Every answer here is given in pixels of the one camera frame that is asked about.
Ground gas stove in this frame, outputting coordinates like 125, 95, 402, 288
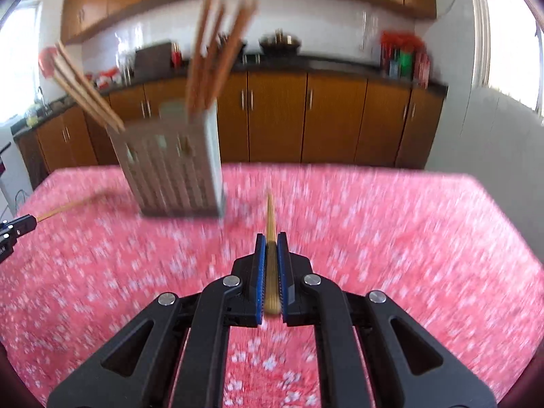
229, 53, 307, 66

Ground bamboo chopstick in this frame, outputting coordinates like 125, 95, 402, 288
50, 70, 115, 133
218, 0, 258, 99
200, 5, 226, 108
264, 191, 282, 317
35, 201, 103, 223
209, 1, 249, 103
55, 41, 125, 128
52, 56, 122, 132
187, 0, 219, 111

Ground dark wooden cutting board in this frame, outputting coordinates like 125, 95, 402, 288
135, 42, 173, 78

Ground brown wooden base cabinets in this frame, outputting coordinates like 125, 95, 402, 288
13, 70, 447, 171

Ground group of condiment bottles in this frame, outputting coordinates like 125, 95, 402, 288
379, 31, 432, 88

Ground red floral tablecloth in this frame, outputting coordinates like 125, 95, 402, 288
0, 162, 544, 408

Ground black kitchen countertop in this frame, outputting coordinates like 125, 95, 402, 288
11, 57, 449, 137

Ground bright window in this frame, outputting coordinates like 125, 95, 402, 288
0, 2, 43, 124
480, 0, 544, 115

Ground red plastic bag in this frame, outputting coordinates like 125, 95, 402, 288
38, 47, 58, 78

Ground grey perforated chopstick holder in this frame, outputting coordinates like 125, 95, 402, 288
108, 100, 226, 219

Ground black wok with lid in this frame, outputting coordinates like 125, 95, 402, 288
258, 30, 303, 55

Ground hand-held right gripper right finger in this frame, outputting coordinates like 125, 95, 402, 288
277, 232, 498, 408

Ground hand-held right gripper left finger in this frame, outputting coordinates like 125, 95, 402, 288
47, 233, 268, 408

